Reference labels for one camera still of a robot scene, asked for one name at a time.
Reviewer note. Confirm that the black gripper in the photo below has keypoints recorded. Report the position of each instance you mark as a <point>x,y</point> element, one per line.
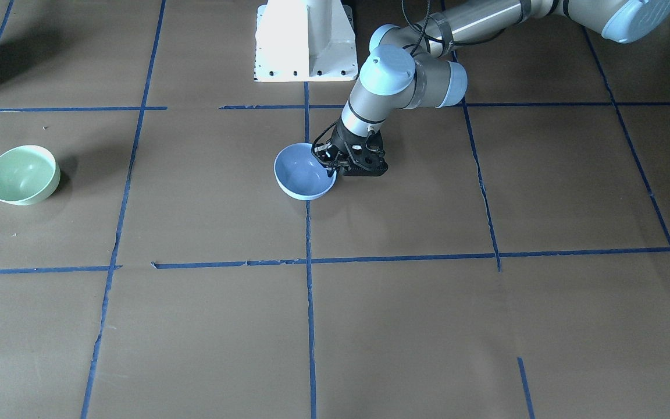
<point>344,141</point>

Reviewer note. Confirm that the blue bowl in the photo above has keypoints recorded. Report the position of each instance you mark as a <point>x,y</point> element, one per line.
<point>300,175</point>

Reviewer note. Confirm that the green bowl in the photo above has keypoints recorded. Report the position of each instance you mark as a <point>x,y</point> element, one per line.
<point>29,174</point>

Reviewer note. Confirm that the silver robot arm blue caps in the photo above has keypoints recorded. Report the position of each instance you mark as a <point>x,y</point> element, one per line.
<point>408,67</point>

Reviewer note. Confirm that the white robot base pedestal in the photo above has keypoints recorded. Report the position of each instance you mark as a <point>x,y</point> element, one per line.
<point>305,41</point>

